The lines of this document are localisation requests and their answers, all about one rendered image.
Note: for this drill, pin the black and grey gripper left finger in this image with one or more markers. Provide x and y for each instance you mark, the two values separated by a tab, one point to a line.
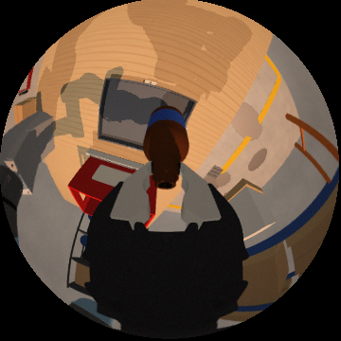
126	204

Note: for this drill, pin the red plastic crate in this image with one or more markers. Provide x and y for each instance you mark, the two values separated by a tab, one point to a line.
96	178

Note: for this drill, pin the brown bottle with blue label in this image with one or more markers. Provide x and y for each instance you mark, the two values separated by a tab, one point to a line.
166	143

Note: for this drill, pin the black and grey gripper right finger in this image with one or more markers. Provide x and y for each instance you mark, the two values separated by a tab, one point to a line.
205	205

